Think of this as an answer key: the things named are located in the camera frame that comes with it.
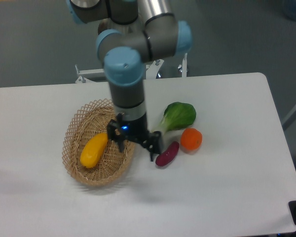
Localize green bok choy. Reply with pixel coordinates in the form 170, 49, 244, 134
153, 102, 196, 134

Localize woven wicker basket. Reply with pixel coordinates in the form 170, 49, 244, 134
62, 99, 135, 186

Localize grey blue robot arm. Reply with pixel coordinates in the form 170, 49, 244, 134
67, 0, 193, 156

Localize purple sweet potato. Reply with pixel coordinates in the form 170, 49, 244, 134
155, 141, 180, 167

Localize orange tangerine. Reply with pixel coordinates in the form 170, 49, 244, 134
180, 128, 203, 151

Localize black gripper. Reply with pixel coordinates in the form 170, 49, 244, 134
107, 113, 163, 162

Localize yellow mango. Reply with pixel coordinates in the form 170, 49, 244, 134
80, 132, 108, 168

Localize white metal base frame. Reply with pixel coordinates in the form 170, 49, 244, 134
75, 53, 189, 83

